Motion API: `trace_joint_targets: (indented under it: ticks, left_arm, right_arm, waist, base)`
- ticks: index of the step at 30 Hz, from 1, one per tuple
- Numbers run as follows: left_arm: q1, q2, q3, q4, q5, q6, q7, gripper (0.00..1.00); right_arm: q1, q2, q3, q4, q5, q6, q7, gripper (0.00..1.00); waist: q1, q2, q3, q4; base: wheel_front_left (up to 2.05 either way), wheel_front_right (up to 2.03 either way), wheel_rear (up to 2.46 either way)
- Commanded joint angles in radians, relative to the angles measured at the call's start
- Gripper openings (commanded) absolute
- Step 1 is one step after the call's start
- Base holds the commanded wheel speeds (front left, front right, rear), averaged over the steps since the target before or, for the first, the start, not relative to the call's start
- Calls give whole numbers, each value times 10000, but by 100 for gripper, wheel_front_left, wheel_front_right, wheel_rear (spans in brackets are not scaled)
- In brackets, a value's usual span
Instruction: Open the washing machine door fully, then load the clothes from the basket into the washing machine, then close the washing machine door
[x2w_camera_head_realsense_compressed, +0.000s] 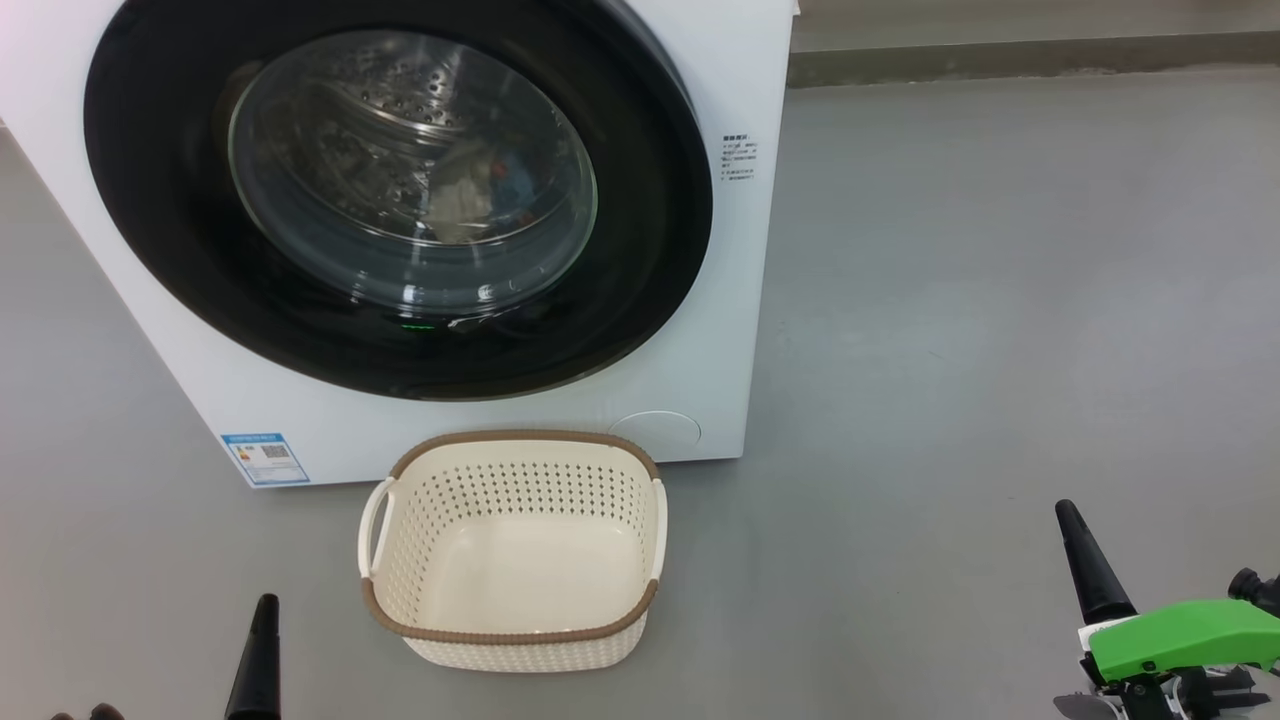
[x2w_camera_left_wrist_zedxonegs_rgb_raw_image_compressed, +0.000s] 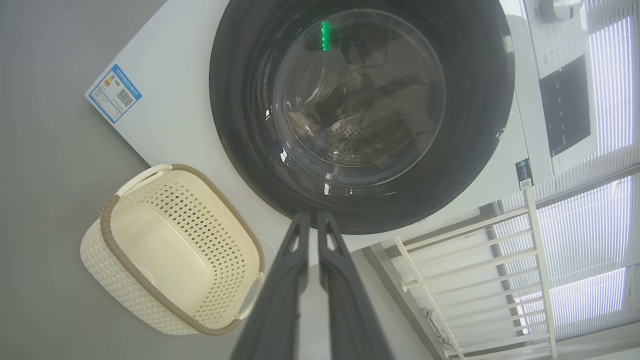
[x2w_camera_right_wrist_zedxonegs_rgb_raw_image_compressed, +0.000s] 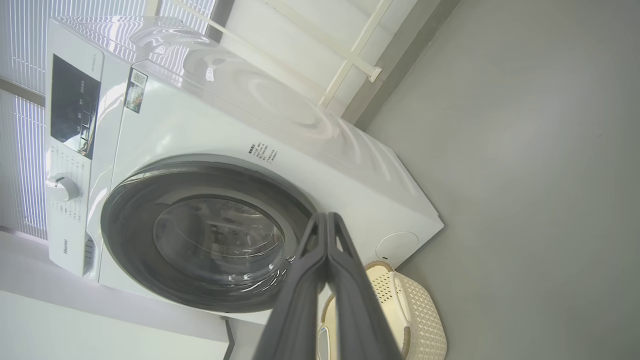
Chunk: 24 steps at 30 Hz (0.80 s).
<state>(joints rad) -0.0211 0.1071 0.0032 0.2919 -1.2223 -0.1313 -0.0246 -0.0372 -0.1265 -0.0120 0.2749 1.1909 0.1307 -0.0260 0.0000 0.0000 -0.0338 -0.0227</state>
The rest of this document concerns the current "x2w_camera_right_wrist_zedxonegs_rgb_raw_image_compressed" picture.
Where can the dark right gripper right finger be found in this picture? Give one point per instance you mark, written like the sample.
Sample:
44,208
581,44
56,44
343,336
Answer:
357,310

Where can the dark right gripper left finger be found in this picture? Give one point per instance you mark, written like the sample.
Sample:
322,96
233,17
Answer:
295,310

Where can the round dark washing machine door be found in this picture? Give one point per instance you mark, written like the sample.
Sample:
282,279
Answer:
130,230

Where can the cream perforated laundry basket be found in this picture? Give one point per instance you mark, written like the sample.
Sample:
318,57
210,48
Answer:
425,320

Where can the white front-load washing machine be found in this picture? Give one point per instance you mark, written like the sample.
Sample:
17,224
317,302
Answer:
350,195

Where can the white metal railing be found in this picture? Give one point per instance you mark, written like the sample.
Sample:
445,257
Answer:
352,55

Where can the white control knob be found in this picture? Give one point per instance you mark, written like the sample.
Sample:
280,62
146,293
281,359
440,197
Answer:
62,188

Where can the QR code sticker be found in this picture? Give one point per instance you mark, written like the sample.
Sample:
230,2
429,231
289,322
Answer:
136,90

